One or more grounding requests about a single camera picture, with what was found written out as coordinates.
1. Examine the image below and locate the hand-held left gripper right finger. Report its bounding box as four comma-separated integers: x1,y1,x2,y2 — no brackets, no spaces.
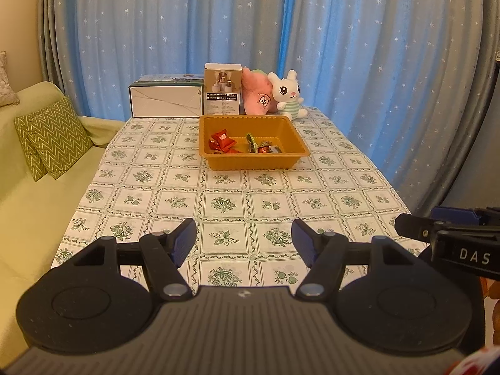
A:
292,219,434,300

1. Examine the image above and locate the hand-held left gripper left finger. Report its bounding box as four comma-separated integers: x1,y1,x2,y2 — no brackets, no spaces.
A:
51,219,197,302

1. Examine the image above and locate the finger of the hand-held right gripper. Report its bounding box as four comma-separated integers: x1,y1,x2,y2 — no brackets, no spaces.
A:
430,206,500,227
394,213,447,248

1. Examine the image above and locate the orange plastic tray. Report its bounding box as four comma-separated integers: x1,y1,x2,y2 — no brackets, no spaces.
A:
199,115,311,171

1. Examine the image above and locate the person's right hand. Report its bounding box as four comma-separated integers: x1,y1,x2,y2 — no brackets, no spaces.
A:
481,277,500,310

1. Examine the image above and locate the red white patterned clothing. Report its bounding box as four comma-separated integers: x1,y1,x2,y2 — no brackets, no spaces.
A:
449,344,500,375

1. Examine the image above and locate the white flat cardboard box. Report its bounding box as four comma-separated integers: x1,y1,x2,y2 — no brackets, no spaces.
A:
129,73,206,118

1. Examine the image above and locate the pale green sofa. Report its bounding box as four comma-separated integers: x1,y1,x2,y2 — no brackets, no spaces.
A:
0,81,126,360

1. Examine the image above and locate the white bunny plush toy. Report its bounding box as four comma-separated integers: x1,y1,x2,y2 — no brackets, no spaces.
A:
267,69,309,120

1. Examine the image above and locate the brown product box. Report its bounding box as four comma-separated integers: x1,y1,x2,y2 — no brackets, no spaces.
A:
203,62,243,116

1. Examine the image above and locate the pink star plush toy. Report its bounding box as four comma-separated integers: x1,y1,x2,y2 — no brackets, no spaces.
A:
241,66,279,116

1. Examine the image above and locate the green zigzag pillow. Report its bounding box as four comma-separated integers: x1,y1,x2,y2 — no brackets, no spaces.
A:
14,112,48,183
28,96,93,180

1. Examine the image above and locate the blue starry curtain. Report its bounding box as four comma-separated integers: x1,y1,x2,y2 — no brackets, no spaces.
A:
37,0,500,219

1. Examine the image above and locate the beige patterned pillow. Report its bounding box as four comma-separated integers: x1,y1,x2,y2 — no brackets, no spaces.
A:
0,51,20,107

